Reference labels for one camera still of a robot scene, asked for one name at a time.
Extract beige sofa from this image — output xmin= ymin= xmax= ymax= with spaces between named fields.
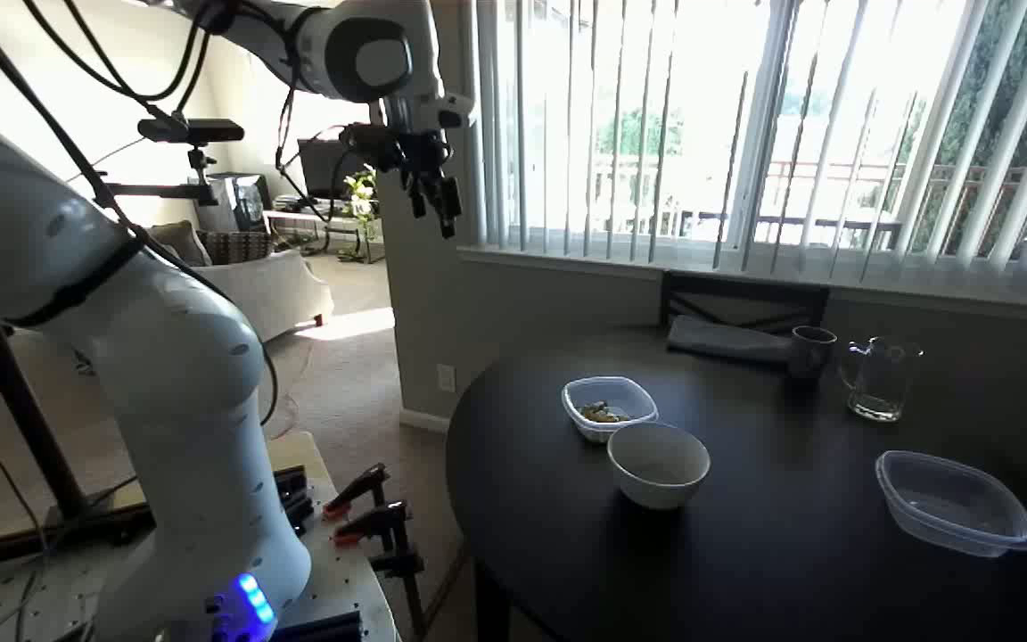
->
xmin=151 ymin=223 xmax=337 ymax=341

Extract vertical window blinds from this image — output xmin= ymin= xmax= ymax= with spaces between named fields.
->
xmin=471 ymin=0 xmax=1027 ymax=303

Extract clear plastic container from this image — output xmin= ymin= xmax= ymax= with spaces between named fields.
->
xmin=875 ymin=448 xmax=1027 ymax=560

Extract black camera on stand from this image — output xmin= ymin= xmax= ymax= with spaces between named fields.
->
xmin=135 ymin=119 xmax=245 ymax=148

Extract red-handled clamp upper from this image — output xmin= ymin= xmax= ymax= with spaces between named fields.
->
xmin=322 ymin=463 xmax=388 ymax=521

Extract robot mounting base plate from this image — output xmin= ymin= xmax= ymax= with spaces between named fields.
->
xmin=0 ymin=431 xmax=403 ymax=642

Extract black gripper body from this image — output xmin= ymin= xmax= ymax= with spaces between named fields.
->
xmin=338 ymin=126 xmax=452 ymax=189

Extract dark mug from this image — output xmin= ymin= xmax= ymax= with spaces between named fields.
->
xmin=787 ymin=326 xmax=837 ymax=381

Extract white ceramic right bowl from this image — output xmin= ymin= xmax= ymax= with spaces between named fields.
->
xmin=608 ymin=426 xmax=715 ymax=509

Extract red-handled clamp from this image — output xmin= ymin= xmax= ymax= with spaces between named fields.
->
xmin=337 ymin=498 xmax=406 ymax=548
xmin=322 ymin=463 xmax=388 ymax=521

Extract clear glass pitcher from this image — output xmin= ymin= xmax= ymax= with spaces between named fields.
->
xmin=837 ymin=336 xmax=924 ymax=426

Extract small objects in bowl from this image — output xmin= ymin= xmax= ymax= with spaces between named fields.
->
xmin=579 ymin=402 xmax=627 ymax=421

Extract black tripod pole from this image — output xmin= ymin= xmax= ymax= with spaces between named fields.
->
xmin=0 ymin=326 xmax=88 ymax=516

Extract clear plastic bowl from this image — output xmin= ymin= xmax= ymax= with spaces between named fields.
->
xmin=561 ymin=374 xmax=661 ymax=444

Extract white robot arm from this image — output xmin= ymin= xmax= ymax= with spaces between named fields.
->
xmin=0 ymin=0 xmax=471 ymax=642

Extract red-handled clamp lower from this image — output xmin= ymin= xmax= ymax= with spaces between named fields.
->
xmin=337 ymin=498 xmax=406 ymax=548

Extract round dark table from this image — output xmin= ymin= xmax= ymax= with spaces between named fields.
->
xmin=446 ymin=331 xmax=1027 ymax=642

